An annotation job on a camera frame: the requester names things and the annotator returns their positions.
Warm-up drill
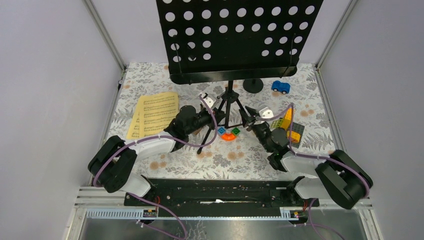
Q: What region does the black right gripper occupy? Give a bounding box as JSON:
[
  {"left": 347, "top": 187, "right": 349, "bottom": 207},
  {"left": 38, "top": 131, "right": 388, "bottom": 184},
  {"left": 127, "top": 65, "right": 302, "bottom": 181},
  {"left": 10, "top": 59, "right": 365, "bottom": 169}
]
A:
[{"left": 238, "top": 105, "right": 273, "bottom": 153}]

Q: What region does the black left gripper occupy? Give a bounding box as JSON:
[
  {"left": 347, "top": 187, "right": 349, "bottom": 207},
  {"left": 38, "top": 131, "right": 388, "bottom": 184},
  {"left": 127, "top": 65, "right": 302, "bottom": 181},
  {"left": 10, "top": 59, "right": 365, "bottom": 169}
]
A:
[{"left": 185, "top": 107, "right": 226, "bottom": 135}]

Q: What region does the yellow sheet music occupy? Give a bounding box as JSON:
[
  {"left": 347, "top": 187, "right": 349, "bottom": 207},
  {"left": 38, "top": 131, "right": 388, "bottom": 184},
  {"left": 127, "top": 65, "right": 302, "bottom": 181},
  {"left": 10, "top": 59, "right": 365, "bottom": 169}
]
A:
[
  {"left": 137, "top": 91, "right": 179, "bottom": 138},
  {"left": 126, "top": 107, "right": 141, "bottom": 140}
]

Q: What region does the black music stand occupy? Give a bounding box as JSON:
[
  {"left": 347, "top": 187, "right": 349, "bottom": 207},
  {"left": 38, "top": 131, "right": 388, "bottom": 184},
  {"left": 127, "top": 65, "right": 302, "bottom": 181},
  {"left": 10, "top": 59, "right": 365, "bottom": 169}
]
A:
[{"left": 155, "top": 0, "right": 325, "bottom": 155}]

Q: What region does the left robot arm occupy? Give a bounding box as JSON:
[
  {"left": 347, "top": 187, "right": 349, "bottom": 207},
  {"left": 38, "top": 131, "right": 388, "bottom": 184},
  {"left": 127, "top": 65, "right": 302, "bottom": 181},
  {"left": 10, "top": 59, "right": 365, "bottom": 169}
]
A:
[{"left": 87, "top": 105, "right": 225, "bottom": 206}]

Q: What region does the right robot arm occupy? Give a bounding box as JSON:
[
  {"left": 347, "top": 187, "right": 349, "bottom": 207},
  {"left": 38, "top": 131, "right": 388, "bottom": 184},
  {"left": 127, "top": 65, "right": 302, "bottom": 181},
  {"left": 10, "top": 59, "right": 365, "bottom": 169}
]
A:
[{"left": 240, "top": 104, "right": 374, "bottom": 210}]

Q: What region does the floral table mat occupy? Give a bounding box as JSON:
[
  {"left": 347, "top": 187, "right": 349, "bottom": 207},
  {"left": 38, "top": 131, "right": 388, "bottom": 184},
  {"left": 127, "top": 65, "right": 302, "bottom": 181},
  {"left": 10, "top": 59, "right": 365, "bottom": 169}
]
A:
[{"left": 108, "top": 62, "right": 336, "bottom": 180}]

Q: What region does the blue toy brick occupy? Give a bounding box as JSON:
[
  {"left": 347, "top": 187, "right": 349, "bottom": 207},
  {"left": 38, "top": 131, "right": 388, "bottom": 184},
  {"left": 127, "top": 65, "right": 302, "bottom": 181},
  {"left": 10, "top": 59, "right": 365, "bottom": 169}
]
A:
[{"left": 217, "top": 127, "right": 226, "bottom": 136}]

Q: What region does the green toy brick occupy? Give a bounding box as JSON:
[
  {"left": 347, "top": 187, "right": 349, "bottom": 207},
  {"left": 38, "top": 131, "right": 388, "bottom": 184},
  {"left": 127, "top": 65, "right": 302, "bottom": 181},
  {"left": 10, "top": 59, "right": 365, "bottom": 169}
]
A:
[{"left": 231, "top": 127, "right": 241, "bottom": 137}]

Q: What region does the lime green fence piece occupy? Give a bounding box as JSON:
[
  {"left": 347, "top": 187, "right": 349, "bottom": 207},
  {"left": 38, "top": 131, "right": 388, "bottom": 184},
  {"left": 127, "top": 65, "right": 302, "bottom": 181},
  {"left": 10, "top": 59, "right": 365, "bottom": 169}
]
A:
[{"left": 270, "top": 118, "right": 283, "bottom": 128}]

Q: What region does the black microphone stand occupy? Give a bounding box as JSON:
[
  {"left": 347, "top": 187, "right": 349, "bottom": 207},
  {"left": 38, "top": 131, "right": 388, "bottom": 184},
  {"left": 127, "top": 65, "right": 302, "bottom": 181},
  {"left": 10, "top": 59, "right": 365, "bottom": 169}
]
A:
[{"left": 242, "top": 78, "right": 264, "bottom": 94}]

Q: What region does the blue toy car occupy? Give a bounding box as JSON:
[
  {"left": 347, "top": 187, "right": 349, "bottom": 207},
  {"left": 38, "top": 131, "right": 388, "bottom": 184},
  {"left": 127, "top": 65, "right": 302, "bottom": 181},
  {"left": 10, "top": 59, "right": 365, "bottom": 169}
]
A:
[{"left": 271, "top": 80, "right": 291, "bottom": 95}]

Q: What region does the yellow orange toy cylinder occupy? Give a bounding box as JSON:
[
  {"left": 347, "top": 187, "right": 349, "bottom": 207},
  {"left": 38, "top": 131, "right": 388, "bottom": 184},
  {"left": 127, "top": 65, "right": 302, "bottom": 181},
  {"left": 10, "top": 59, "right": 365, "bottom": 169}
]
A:
[{"left": 286, "top": 130, "right": 302, "bottom": 144}]

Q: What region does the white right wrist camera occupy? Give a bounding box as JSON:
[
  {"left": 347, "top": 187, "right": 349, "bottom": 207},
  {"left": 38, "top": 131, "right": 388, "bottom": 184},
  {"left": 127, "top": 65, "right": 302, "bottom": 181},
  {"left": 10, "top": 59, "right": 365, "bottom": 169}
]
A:
[{"left": 257, "top": 106, "right": 274, "bottom": 121}]

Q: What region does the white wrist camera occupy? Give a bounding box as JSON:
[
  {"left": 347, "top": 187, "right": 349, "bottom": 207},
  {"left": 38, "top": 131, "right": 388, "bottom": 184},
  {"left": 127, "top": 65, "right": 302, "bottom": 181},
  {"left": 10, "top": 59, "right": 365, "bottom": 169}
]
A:
[
  {"left": 200, "top": 92, "right": 218, "bottom": 109},
  {"left": 257, "top": 106, "right": 274, "bottom": 121}
]

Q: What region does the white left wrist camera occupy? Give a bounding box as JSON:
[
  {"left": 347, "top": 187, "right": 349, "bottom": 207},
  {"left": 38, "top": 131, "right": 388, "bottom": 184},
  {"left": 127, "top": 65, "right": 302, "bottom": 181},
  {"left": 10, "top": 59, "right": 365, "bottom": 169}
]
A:
[{"left": 200, "top": 92, "right": 218, "bottom": 109}]

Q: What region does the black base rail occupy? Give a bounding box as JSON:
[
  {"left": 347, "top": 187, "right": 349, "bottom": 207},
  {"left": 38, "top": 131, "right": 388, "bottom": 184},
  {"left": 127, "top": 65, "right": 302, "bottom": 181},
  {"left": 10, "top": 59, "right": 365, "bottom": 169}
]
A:
[{"left": 144, "top": 177, "right": 319, "bottom": 219}]

